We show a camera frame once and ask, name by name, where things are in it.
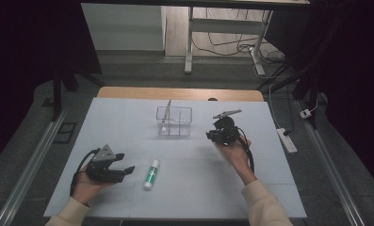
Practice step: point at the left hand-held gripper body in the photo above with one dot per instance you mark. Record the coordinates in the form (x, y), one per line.
(104, 171)

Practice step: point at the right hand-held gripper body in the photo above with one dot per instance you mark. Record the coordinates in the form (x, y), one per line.
(227, 133)

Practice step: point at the green and white glue stick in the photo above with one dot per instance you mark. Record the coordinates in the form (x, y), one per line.
(151, 175)

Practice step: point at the clear plastic organizer box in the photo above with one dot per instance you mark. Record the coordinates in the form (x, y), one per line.
(174, 121)

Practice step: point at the silver pen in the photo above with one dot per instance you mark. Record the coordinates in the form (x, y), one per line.
(166, 113)

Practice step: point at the person's left hand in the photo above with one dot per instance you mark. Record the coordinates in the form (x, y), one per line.
(89, 188)

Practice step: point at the person's right hand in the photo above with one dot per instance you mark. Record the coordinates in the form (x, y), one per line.
(236, 160)

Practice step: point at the white power strip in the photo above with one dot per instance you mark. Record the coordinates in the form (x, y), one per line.
(286, 140)

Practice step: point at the white table mat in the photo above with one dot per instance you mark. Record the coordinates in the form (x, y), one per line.
(181, 201)

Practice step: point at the small white adapter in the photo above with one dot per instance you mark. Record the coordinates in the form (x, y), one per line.
(305, 113)

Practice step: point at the black tripod stand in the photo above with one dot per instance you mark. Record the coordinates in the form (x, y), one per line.
(307, 84)
(56, 94)

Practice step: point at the aluminium floor rail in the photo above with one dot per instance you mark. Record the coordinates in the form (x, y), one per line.
(27, 172)
(332, 169)

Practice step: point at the white desk frame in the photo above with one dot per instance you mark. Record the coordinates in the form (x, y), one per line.
(225, 25)

